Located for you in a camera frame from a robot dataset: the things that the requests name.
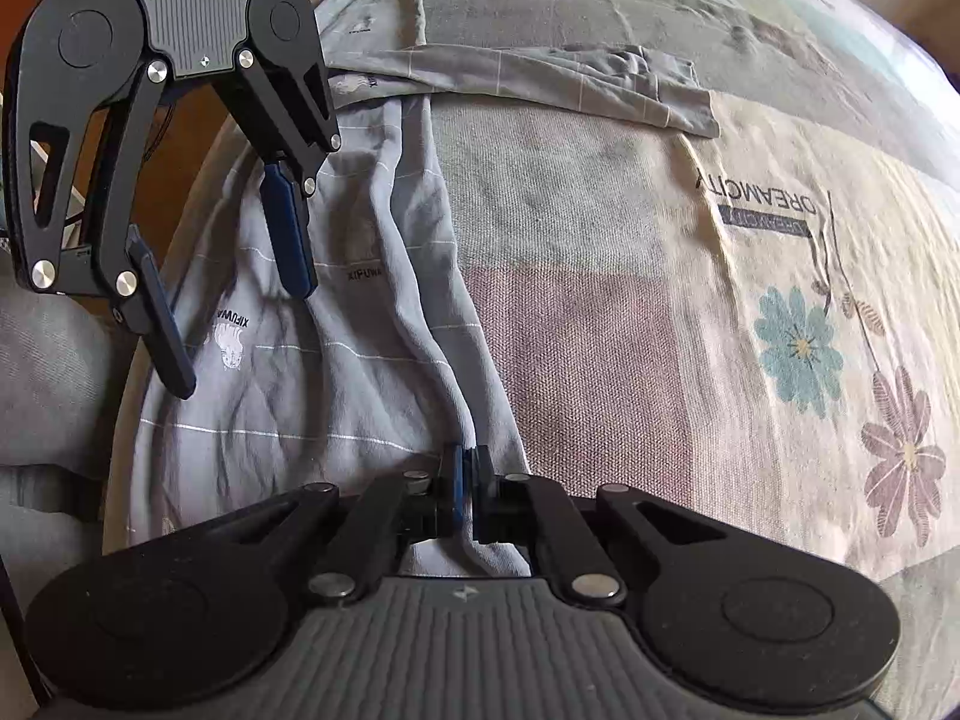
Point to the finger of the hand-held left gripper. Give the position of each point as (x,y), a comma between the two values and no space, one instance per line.
(289,240)
(169,345)

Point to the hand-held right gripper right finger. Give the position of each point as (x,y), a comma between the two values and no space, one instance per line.
(475,499)

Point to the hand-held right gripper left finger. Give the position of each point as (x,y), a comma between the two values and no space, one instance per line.
(455,491)

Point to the grey pants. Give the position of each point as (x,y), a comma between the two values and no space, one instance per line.
(337,390)

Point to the person's grey clothing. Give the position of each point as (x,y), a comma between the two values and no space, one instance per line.
(52,390)

